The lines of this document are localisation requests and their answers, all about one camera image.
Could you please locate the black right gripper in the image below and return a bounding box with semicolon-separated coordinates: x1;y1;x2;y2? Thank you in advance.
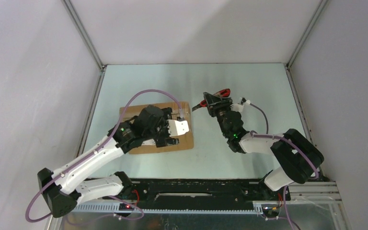
204;92;234;138

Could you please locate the red black utility knife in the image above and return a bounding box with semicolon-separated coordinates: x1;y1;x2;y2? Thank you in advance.
192;88;232;117

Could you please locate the brown cardboard express box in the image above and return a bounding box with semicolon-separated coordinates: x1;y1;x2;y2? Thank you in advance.
119;102;195;154

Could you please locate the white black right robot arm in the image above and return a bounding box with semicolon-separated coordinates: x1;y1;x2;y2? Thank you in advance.
202;92;324;200

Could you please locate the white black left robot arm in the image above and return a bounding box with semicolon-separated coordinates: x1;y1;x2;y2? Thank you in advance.
37;105;188;218

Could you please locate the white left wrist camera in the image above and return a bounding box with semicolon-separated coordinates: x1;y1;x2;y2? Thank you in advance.
168;119;189;137

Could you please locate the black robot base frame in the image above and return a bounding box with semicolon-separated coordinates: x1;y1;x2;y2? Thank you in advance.
117;178;291;212

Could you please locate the aluminium left corner post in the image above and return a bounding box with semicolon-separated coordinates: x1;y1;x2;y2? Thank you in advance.
62;0;105;71

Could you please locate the aluminium corner post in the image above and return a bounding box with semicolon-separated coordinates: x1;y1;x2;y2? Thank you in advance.
62;0;105;71
285;0;329;69

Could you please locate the aluminium right corner post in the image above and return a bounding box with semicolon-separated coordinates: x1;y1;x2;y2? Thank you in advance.
285;0;329;69

